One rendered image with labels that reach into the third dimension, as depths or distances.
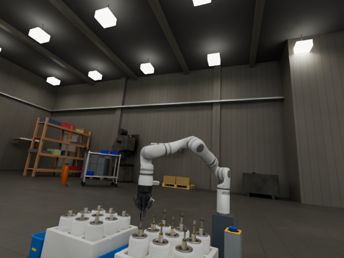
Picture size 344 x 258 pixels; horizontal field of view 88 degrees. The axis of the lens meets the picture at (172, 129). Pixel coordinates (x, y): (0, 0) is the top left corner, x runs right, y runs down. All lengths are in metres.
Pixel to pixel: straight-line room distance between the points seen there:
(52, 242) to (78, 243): 0.20
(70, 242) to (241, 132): 7.10
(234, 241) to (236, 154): 6.65
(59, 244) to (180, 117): 7.41
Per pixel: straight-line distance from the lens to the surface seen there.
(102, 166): 8.63
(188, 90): 8.69
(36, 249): 1.52
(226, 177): 1.41
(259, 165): 7.59
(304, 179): 6.54
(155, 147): 0.96
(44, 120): 9.01
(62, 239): 1.32
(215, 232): 1.45
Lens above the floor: 0.57
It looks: 13 degrees up
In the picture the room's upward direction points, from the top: 5 degrees clockwise
